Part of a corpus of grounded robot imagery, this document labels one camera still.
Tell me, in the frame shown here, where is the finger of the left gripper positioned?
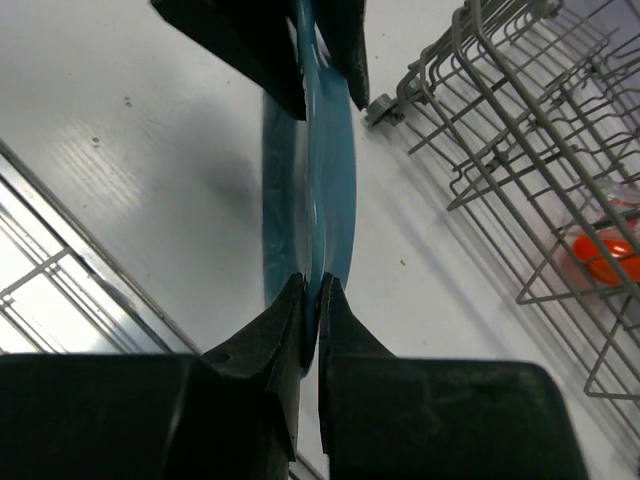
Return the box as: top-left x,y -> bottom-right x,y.
149,0 -> 309,122
312,0 -> 370,110

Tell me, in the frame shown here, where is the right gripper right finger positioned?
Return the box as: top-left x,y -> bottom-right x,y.
317,275 -> 588,479

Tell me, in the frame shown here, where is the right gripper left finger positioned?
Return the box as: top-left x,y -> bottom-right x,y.
1,274 -> 305,479

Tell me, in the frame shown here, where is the teal scalloped plate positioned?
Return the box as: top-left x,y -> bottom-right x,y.
262,1 -> 357,371

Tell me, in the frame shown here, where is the orange plastic bowl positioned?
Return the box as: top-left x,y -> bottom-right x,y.
572,235 -> 640,286

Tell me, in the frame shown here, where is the clear drinking glass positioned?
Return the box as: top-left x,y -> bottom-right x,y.
597,179 -> 639,221

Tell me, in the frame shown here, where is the grey wire dish rack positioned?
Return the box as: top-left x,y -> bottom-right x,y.
366,1 -> 639,432

